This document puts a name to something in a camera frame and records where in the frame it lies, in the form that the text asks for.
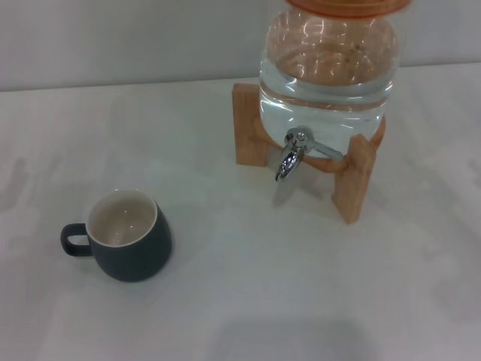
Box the chrome faucet with lever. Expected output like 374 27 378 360
274 126 343 183

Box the dark grey ceramic cup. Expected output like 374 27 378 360
60 188 174 283

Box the wooden dispenser stand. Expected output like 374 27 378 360
231 82 388 226

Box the glass water dispenser jar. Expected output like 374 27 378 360
258 7 399 150

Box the orange dispenser lid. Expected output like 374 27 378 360
285 0 413 19

